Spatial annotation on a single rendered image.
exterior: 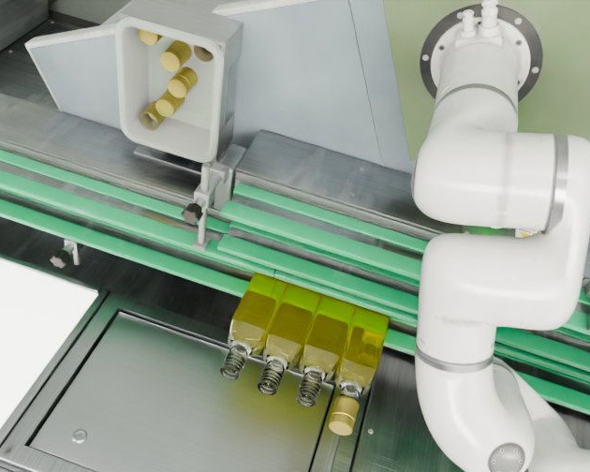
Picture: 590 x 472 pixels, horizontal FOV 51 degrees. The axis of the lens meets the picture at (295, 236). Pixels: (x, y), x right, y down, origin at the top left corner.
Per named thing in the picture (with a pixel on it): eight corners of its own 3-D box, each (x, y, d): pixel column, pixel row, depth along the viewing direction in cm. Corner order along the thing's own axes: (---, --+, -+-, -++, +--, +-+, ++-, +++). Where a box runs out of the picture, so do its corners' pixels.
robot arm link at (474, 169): (424, 81, 70) (406, 161, 58) (551, 84, 66) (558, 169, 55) (422, 154, 76) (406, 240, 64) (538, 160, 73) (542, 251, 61)
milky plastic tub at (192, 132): (143, 112, 114) (120, 138, 107) (140, -8, 98) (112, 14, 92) (232, 140, 112) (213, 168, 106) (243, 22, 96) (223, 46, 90)
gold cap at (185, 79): (178, 64, 103) (167, 76, 100) (199, 70, 102) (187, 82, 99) (177, 82, 105) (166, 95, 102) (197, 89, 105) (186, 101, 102)
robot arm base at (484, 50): (428, -4, 79) (413, 49, 68) (534, -13, 75) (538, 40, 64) (433, 106, 88) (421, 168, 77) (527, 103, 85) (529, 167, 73)
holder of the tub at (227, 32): (146, 136, 118) (126, 158, 112) (142, -7, 99) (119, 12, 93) (230, 162, 116) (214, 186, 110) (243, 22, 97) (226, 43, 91)
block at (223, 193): (224, 184, 111) (209, 208, 106) (228, 140, 104) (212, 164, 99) (243, 190, 111) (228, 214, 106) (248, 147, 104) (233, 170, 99)
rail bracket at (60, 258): (89, 232, 121) (51, 280, 112) (86, 206, 116) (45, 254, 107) (109, 239, 121) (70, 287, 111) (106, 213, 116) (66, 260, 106)
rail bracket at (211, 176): (209, 215, 107) (178, 264, 98) (214, 136, 96) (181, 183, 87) (225, 221, 107) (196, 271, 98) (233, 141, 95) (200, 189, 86)
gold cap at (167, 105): (166, 83, 106) (154, 95, 103) (185, 90, 106) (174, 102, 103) (166, 101, 109) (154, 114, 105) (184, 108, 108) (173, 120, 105)
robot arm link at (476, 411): (411, 317, 76) (405, 416, 81) (421, 376, 64) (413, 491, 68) (526, 320, 75) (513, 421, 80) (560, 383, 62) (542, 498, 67)
